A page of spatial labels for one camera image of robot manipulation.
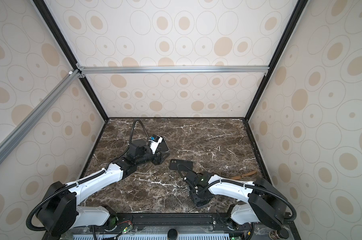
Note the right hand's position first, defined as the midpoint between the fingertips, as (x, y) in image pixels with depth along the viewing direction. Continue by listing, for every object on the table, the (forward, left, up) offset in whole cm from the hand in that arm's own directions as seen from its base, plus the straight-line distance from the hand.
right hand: (199, 198), depth 83 cm
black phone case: (+20, +15, +1) cm, 25 cm away
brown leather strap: (+12, -25, 0) cm, 27 cm away
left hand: (+19, +16, +20) cm, 32 cm away
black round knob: (-18, +13, +11) cm, 25 cm away
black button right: (-18, -34, +11) cm, 40 cm away
